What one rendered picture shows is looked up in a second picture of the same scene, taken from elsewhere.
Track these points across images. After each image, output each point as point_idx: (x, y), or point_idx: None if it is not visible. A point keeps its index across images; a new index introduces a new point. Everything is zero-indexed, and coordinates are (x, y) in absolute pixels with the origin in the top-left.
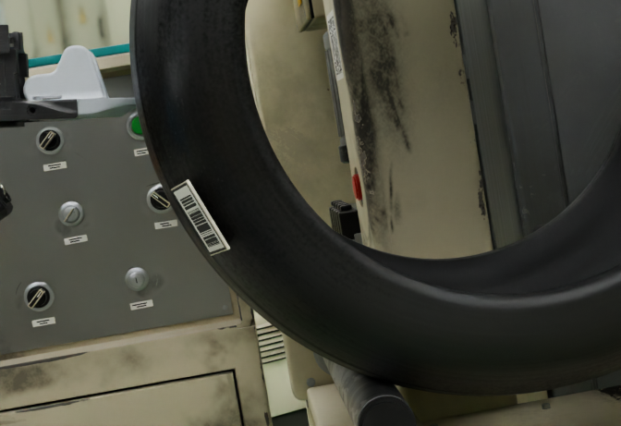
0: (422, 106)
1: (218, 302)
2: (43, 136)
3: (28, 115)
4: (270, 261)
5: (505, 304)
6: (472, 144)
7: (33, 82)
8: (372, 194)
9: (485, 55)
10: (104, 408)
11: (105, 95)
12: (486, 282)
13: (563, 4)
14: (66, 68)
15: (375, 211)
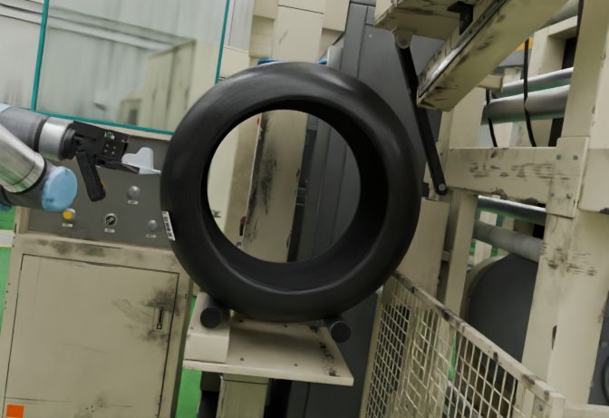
0: (276, 199)
1: None
2: None
3: (120, 169)
4: (188, 248)
5: (265, 288)
6: (291, 219)
7: (126, 156)
8: (247, 227)
9: (317, 181)
10: (122, 272)
11: (151, 167)
12: (275, 274)
13: (352, 171)
14: (140, 155)
15: (246, 233)
